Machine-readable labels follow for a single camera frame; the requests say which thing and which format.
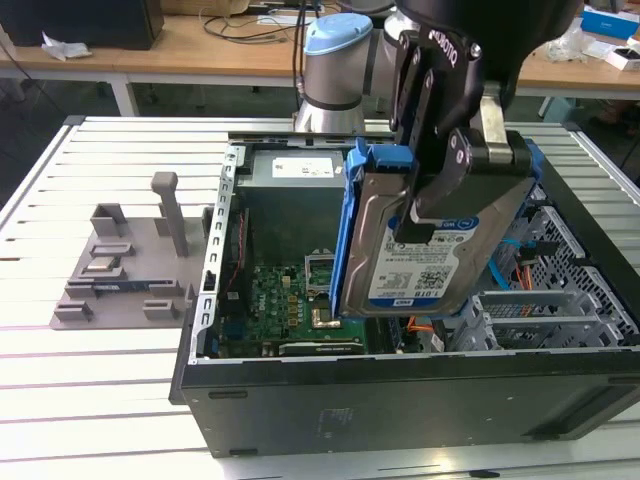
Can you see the pale green bin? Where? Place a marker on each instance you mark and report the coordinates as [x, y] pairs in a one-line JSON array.
[[560, 110]]

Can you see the white open box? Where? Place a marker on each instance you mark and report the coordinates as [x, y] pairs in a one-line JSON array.
[[622, 57]]

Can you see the grey parts rack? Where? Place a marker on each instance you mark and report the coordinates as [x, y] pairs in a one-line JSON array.
[[150, 275]]

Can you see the blue cardboard box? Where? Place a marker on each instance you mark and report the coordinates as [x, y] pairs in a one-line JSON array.
[[612, 21]]

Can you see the crumpled white paper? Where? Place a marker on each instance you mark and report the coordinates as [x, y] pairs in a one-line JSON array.
[[65, 47]]

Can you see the silver CPU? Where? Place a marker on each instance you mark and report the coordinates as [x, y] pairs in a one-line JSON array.
[[102, 265]]

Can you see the silver disk bay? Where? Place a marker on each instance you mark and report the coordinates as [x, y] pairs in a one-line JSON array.
[[540, 325]]

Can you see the clear plastic bag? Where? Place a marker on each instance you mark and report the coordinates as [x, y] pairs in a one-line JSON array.
[[575, 45]]

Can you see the hard disk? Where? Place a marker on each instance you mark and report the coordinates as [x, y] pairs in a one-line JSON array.
[[425, 280]]

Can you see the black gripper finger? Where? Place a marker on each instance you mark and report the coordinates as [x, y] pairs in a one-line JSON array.
[[404, 90], [425, 175]]

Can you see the black graphics card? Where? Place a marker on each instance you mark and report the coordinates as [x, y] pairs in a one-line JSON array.
[[320, 348]]

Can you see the black PC case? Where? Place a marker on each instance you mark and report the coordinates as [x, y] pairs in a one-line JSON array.
[[400, 400]]

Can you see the wooden desk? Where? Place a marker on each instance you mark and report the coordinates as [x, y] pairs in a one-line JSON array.
[[200, 60]]

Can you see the blue RAM stick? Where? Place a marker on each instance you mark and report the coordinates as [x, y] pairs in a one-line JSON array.
[[125, 287]]

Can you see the green motherboard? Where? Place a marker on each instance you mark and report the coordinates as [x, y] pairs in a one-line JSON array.
[[280, 300]]

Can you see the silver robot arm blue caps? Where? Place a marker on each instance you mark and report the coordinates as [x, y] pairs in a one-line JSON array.
[[335, 75]]

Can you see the grey power supply unit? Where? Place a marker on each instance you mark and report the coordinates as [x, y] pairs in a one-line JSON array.
[[290, 210]]

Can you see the CPU socket gold contacts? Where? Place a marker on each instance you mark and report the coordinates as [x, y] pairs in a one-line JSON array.
[[322, 320]]

